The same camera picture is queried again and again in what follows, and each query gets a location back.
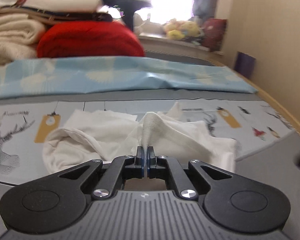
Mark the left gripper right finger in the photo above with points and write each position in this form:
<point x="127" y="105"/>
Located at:
<point x="171" y="171"/>

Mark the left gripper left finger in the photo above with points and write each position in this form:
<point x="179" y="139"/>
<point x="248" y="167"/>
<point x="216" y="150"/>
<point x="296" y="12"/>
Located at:
<point x="117" y="173"/>

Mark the white small shirt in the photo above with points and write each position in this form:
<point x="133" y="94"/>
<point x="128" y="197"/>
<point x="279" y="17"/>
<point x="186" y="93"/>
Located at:
<point x="106" y="135"/>

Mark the light blue patterned pillowcase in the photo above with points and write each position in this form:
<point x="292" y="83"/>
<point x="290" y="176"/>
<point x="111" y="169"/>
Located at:
<point x="87" y="75"/>

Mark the deer print bed sheet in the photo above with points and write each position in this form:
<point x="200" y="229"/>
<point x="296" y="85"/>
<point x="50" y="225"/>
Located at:
<point x="254" y="125"/>

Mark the purple box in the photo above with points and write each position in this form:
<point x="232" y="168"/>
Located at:
<point x="244" y="64"/>

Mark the red folded blanket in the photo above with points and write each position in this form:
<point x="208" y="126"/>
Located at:
<point x="89" y="38"/>

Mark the yellow plush toys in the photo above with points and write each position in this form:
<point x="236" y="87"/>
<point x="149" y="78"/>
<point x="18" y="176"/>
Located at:
<point x="182" y="30"/>

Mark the white plush toy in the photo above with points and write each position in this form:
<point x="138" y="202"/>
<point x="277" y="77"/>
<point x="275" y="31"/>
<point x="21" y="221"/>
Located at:
<point x="140" y="26"/>

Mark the dark red cushion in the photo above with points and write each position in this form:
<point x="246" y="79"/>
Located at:
<point x="214" y="30"/>

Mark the dark patterned folded blanket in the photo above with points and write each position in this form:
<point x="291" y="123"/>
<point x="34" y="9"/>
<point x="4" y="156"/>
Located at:
<point x="52" y="18"/>

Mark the cream folded blanket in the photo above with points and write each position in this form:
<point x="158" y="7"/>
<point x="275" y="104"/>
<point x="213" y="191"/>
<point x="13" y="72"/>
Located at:
<point x="19" y="36"/>

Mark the white folded quilt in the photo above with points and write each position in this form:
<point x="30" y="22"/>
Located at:
<point x="81" y="6"/>

